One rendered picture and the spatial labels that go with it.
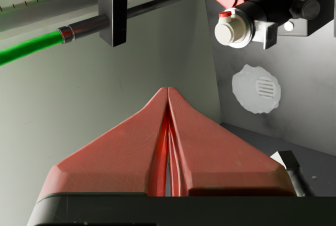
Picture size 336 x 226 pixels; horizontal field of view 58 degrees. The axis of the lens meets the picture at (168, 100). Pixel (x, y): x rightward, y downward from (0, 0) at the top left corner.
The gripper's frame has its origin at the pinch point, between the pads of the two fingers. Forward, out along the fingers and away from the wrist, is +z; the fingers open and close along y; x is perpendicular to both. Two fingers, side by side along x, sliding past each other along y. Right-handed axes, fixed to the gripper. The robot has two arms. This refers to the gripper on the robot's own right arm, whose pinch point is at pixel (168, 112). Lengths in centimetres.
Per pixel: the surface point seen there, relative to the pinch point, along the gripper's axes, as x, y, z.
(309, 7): -0.5, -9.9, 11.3
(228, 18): -0.4, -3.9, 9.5
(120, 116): 24.0, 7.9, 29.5
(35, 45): 5.9, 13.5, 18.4
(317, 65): 16.0, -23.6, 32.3
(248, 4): -0.8, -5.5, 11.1
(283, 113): 27.5, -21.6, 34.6
